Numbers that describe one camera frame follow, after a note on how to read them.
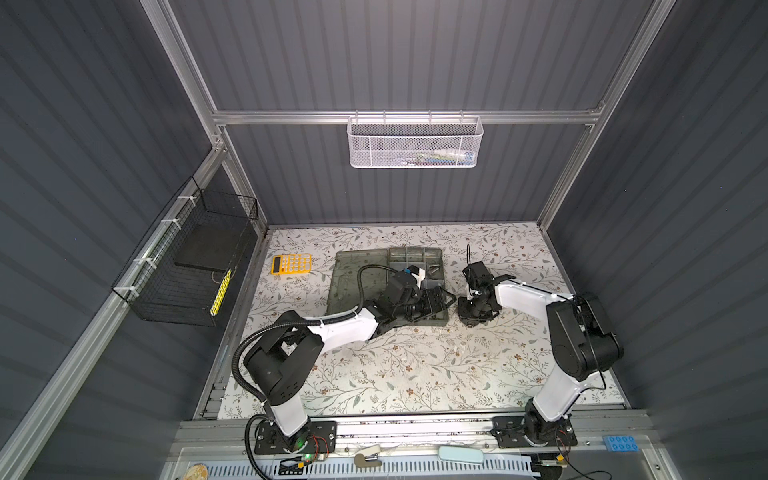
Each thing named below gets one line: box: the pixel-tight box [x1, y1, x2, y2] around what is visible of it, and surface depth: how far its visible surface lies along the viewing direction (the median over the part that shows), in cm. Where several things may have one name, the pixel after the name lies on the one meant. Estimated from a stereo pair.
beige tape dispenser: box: [352, 444, 382, 467], surface depth 71 cm
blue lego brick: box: [604, 436, 640, 452], surface depth 73 cm
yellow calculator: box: [270, 253, 313, 275], surface depth 110 cm
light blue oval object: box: [438, 446, 484, 463], surface depth 72 cm
